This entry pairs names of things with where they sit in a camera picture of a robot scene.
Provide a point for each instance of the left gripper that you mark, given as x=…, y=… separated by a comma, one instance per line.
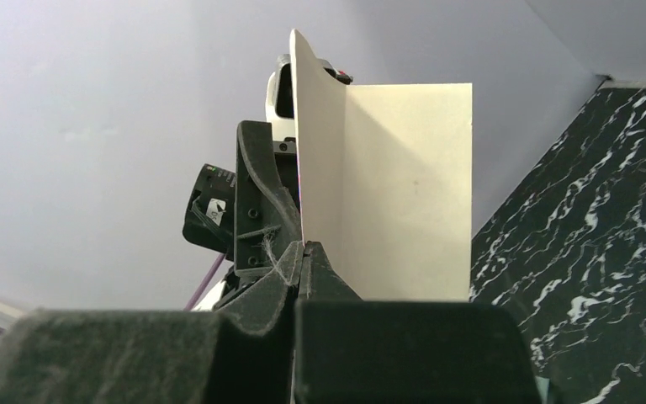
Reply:
x=267, y=202

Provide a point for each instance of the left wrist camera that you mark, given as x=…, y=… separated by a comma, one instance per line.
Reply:
x=279, y=103

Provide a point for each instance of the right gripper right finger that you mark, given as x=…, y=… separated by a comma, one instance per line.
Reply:
x=349, y=350

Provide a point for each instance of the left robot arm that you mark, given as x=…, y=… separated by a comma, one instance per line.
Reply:
x=210, y=215

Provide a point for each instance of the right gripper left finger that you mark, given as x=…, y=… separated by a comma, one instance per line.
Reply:
x=240, y=353

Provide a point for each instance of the white letter paper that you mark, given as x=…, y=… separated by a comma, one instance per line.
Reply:
x=385, y=180

